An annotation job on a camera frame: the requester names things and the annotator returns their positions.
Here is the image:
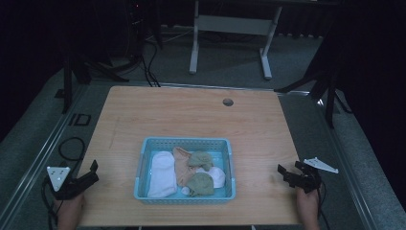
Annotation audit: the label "person's left hand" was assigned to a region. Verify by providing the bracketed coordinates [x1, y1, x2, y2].
[52, 192, 86, 230]

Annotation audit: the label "white desk frame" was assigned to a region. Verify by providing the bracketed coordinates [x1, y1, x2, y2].
[189, 0, 283, 81]

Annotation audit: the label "beige sock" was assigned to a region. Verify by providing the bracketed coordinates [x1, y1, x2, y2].
[171, 146, 197, 188]

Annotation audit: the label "green sock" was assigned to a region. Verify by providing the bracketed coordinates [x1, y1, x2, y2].
[186, 172, 215, 197]
[187, 149, 214, 173]

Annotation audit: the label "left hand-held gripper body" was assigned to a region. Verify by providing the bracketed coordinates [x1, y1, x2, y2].
[46, 166, 85, 201]

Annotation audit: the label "light blue plastic basket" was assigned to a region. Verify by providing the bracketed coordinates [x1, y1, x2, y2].
[133, 136, 237, 206]

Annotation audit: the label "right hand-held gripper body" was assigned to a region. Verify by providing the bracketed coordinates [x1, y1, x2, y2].
[286, 156, 340, 195]

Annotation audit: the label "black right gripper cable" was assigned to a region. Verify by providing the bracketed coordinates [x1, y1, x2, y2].
[316, 180, 331, 230]

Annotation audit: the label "person's right hand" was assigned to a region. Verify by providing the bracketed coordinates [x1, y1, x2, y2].
[295, 186, 321, 230]

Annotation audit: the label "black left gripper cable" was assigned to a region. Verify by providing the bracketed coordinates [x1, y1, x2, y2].
[40, 136, 87, 230]

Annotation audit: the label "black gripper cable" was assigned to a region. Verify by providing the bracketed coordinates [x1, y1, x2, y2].
[316, 180, 331, 230]
[40, 136, 87, 230]

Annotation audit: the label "black metal stand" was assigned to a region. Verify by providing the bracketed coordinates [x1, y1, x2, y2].
[273, 60, 353, 129]
[53, 44, 130, 115]

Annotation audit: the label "dark computer tower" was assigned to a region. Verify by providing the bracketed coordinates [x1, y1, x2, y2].
[124, 0, 148, 60]

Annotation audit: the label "black floor cables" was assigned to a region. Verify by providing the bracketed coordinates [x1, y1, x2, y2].
[139, 40, 162, 88]

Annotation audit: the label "green plush toy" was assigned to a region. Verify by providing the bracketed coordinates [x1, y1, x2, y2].
[180, 165, 227, 196]

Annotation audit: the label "large white sock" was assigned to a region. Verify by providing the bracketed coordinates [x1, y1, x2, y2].
[147, 150, 178, 198]

